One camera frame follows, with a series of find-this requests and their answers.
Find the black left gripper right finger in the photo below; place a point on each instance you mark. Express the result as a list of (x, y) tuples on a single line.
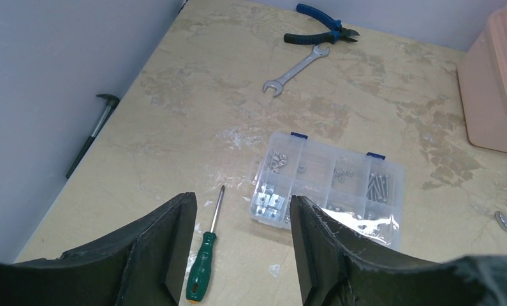
[(338, 266)]

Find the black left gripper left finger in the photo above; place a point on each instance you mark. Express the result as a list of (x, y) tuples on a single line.
[(141, 263)]

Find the clear plastic screw organizer box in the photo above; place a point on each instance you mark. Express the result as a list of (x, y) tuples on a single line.
[(363, 191)]

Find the black hammer beside table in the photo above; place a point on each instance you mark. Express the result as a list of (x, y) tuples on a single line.
[(111, 104)]

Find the small silver open-end wrench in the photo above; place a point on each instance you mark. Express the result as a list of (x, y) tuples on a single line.
[(278, 84)]

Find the pink plastic toolbox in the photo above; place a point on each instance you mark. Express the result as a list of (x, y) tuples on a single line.
[(482, 76)]

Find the green handled screwdriver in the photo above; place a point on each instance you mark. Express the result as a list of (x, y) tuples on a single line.
[(201, 270)]

